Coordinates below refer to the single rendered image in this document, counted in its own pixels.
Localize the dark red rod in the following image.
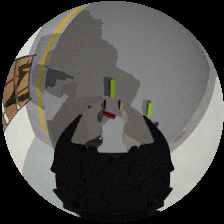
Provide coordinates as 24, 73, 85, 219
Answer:
103, 111, 116, 119

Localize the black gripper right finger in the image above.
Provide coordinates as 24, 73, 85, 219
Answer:
118, 100, 174, 172

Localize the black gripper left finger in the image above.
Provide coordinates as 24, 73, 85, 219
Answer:
50, 99, 106, 173

